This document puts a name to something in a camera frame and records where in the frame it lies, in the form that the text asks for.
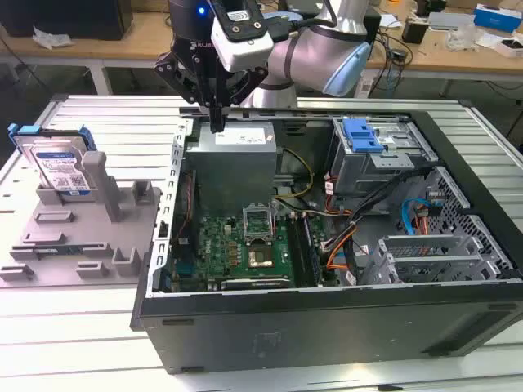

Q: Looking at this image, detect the large black box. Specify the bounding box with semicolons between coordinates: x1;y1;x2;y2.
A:
0;0;134;42

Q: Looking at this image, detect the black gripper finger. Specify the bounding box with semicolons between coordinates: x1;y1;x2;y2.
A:
218;67;269;132
154;51;220;134

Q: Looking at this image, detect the blue cardboard box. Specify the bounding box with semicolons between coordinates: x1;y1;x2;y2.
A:
472;2;523;33

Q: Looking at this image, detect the CPU socket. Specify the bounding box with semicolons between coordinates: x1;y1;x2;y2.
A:
247;243;279;270

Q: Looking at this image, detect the orange and black wire bundle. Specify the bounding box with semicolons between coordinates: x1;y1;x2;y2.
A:
320;224;360;273

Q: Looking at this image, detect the metal disk bay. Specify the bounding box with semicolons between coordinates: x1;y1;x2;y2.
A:
359;234;514;287

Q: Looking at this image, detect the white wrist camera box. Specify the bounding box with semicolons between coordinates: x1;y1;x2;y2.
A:
210;0;274;74

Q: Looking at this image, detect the green motherboard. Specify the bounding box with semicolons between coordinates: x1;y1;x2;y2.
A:
171;214;328;289

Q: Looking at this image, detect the thick black sleeved wire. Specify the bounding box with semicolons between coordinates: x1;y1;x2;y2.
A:
345;167;434;285

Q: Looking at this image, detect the yellow power wire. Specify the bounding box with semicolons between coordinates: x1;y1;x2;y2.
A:
273;149;315;201

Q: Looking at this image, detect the black camera cable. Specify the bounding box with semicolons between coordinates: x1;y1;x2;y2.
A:
272;0;340;42

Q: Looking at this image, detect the flat grey device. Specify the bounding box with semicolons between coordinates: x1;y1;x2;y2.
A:
427;11;477;30

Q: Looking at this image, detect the black open PC case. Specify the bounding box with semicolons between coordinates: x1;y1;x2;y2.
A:
129;106;523;375

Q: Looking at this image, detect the small black box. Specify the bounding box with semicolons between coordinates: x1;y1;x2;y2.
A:
402;20;430;45

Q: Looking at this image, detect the hard disk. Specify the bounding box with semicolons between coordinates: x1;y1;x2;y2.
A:
7;124;98;198

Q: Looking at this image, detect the grey parts rack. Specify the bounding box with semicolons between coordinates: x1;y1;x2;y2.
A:
0;150;163;289

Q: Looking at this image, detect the metal optical drive cage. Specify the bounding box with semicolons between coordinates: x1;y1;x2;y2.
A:
329;117;440;205

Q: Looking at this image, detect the black graphics card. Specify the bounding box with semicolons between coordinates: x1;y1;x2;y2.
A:
220;277;292;292

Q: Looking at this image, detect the crumpled white plastic bag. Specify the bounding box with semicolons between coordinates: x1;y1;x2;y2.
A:
31;26;74;51

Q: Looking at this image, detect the blue plastic drive latch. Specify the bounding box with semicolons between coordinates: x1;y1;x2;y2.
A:
342;117;385;154

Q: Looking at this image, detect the grey power supply unit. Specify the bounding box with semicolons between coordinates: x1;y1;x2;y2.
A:
186;121;283;217

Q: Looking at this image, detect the blue data wire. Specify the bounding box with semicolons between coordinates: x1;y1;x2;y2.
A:
401;198;430;236

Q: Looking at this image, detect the orange data wire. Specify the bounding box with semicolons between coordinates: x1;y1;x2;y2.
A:
414;207;430;236

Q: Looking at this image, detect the wooden desk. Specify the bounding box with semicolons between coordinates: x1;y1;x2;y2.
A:
0;7;523;95

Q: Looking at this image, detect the metal socket cover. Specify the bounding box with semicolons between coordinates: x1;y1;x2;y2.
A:
242;202;275;243

